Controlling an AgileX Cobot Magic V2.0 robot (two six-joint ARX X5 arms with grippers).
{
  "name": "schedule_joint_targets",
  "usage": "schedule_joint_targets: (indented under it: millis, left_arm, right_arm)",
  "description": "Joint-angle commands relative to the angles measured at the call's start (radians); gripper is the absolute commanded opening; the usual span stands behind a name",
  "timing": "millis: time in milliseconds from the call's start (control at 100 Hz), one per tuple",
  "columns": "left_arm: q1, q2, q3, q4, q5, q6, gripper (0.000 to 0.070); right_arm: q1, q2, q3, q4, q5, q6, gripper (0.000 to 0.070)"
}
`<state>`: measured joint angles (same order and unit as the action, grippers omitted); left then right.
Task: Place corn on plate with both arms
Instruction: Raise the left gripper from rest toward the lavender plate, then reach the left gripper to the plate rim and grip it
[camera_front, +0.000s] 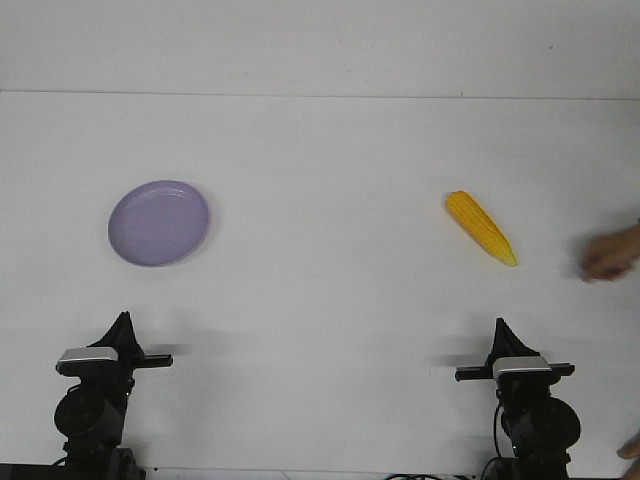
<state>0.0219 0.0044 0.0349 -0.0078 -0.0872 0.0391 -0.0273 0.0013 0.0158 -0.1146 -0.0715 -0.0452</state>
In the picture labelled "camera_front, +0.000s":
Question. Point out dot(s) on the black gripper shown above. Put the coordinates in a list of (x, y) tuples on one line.
[(122, 335), (514, 386)]

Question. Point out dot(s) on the purple round plate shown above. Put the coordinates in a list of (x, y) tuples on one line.
[(159, 223)]

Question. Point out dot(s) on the yellow corn cob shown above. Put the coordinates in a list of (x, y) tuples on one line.
[(473, 219)]

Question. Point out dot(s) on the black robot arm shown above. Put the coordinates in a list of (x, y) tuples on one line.
[(91, 415), (540, 427)]

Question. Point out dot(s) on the blurred human hand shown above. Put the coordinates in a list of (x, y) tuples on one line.
[(611, 256)]

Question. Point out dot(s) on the fingertip at lower edge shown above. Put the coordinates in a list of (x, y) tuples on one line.
[(630, 450)]

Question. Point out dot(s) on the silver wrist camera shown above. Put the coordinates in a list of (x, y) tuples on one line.
[(76, 362), (519, 365)]

